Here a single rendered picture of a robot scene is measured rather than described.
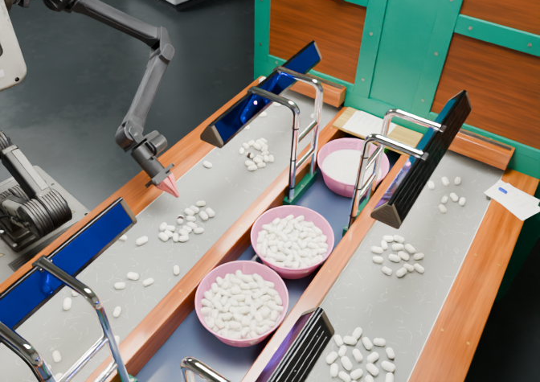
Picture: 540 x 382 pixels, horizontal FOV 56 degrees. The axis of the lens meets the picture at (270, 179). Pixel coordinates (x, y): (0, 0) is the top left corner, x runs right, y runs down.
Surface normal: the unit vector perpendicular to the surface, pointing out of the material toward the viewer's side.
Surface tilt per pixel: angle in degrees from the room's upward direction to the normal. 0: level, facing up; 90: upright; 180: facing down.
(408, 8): 90
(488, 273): 0
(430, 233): 0
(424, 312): 0
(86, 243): 58
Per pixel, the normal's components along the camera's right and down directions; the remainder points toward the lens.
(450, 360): 0.03, -0.73
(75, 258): 0.73, -0.06
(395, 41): -0.54, 0.57
